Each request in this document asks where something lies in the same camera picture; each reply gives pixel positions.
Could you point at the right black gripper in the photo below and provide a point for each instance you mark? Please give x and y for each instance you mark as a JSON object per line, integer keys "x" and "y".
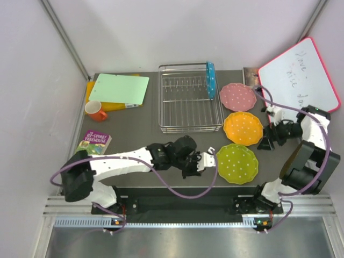
{"x": 271, "y": 131}

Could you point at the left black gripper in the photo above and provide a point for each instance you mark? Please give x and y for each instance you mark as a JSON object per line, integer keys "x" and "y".
{"x": 193, "y": 171}

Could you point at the green polka dot plate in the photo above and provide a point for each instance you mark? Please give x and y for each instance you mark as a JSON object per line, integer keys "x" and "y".
{"x": 237, "y": 164}

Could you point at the blue polka dot plate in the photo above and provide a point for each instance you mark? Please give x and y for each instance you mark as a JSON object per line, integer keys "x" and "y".
{"x": 210, "y": 80}

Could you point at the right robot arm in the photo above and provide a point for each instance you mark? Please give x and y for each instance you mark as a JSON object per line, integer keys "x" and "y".
{"x": 310, "y": 162}

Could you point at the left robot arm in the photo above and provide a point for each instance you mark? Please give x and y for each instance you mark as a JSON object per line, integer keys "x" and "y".
{"x": 83, "y": 174}

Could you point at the orange polka dot plate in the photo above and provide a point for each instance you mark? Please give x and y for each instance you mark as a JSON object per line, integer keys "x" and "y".
{"x": 243, "y": 128}

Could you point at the pink polka dot plate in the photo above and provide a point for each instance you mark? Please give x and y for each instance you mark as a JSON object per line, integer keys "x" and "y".
{"x": 237, "y": 97}

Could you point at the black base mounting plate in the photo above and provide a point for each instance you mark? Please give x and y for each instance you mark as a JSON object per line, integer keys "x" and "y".
{"x": 218, "y": 203}

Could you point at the pink framed whiteboard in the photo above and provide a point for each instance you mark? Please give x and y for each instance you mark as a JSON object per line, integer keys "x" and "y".
{"x": 298, "y": 77}

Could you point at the treehouse paperback book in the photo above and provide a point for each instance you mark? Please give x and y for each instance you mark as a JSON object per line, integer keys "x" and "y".
{"x": 95, "y": 143}

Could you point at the yellow cutting board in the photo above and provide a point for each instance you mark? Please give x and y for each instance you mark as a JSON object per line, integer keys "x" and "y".
{"x": 108, "y": 106}

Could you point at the light green cutting board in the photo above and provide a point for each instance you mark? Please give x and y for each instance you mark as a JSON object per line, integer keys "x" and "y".
{"x": 124, "y": 89}

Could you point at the orange mug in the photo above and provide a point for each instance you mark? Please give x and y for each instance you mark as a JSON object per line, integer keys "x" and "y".
{"x": 94, "y": 110}

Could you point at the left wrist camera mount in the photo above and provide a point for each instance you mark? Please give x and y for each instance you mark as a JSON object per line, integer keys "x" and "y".
{"x": 208, "y": 160}

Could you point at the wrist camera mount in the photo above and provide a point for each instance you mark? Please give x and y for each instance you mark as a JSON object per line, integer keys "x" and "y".
{"x": 208, "y": 160}
{"x": 276, "y": 114}

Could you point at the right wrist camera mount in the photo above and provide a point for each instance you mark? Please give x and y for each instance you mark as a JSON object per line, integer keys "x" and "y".
{"x": 276, "y": 114}

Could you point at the metal wire dish rack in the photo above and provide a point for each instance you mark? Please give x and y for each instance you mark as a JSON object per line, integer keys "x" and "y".
{"x": 184, "y": 105}

